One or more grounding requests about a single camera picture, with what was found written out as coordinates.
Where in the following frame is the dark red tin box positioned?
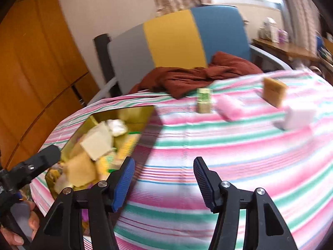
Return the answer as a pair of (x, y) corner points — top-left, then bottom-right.
(45, 105), (157, 201)

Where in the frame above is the wooden desk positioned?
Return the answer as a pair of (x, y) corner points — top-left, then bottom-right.
(252, 38), (333, 68)

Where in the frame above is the wooden wardrobe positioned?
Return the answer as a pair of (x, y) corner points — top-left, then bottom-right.
(0, 0), (101, 167)

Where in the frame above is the yellow green snack packet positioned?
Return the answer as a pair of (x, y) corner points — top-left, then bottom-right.
(96, 154), (123, 175)

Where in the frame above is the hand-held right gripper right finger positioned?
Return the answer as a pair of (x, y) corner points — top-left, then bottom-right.
(193, 157), (298, 250)

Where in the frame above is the purple carton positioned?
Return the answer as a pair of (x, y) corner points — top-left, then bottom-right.
(277, 29), (289, 43)

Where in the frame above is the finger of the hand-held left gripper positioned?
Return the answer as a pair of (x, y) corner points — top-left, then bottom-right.
(6, 187), (24, 204)
(5, 144), (61, 188)

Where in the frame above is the pale cream sponge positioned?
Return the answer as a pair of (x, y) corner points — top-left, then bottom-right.
(79, 121), (115, 160)

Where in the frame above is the white foam block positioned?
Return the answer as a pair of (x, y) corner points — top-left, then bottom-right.
(282, 105), (316, 131)

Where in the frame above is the grey yellow blue chair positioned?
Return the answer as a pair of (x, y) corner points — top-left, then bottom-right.
(94, 5), (293, 105)

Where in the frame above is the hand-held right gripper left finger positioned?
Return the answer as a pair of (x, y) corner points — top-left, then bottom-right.
(32, 156), (136, 250)

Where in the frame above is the tan yellow sponge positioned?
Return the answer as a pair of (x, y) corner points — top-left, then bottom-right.
(262, 77), (289, 108)

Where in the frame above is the clear plastic wrap wad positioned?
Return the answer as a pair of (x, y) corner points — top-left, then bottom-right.
(105, 119), (128, 137)

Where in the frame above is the person's left hand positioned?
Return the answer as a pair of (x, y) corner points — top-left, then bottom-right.
(0, 200), (39, 246)

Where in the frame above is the brown cloth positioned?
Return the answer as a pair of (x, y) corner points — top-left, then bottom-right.
(135, 51), (263, 99)

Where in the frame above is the striped tablecloth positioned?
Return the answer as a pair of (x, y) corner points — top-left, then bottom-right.
(30, 69), (333, 250)

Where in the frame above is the small green box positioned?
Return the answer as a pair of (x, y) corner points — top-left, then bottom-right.
(196, 88), (212, 114)

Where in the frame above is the white carton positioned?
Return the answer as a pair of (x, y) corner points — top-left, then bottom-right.
(257, 17), (279, 42)

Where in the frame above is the pink wrapped item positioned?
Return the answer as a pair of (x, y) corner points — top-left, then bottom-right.
(217, 95), (245, 121)

